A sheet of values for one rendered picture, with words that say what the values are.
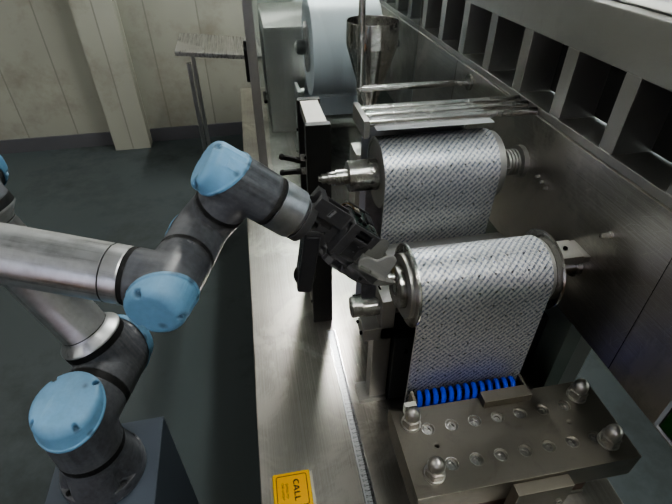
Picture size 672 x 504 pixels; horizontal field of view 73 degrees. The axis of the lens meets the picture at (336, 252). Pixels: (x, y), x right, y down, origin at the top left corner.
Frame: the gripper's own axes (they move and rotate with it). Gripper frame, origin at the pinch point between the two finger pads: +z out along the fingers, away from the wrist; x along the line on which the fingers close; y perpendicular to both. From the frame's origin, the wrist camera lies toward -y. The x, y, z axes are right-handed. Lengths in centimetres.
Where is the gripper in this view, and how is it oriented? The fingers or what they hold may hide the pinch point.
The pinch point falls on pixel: (383, 278)
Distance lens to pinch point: 78.3
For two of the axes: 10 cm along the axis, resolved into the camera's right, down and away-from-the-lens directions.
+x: -1.8, -6.0, 7.8
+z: 7.6, 4.2, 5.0
